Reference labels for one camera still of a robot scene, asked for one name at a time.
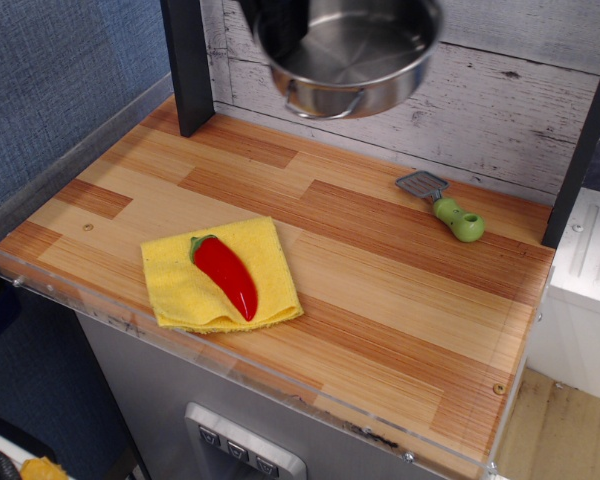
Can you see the yellow folded cloth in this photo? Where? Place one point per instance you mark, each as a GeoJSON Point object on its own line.
{"type": "Point", "coordinates": [183, 297]}

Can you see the black left frame post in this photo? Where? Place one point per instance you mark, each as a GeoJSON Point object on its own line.
{"type": "Point", "coordinates": [186, 44]}

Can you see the black frame post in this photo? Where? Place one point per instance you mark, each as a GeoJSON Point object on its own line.
{"type": "Point", "coordinates": [575, 175]}
{"type": "Point", "coordinates": [186, 44]}

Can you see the green handled toy spatula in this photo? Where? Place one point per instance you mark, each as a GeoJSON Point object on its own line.
{"type": "Point", "coordinates": [466, 226]}

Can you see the silver control panel with buttons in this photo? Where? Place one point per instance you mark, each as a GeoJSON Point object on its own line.
{"type": "Point", "coordinates": [226, 448]}

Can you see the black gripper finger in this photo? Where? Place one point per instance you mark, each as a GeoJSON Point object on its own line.
{"type": "Point", "coordinates": [278, 25]}

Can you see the clear acrylic table guard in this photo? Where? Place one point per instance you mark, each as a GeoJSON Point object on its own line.
{"type": "Point", "coordinates": [390, 372]}

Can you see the red toy chili pepper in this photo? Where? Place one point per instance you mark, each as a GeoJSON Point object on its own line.
{"type": "Point", "coordinates": [216, 260]}

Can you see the white aluminium side block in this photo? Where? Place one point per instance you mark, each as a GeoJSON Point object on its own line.
{"type": "Point", "coordinates": [577, 260]}

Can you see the stainless steel pot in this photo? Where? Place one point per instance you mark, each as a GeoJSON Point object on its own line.
{"type": "Point", "coordinates": [359, 58]}

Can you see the black right frame post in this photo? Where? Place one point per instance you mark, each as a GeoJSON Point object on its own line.
{"type": "Point", "coordinates": [575, 175]}

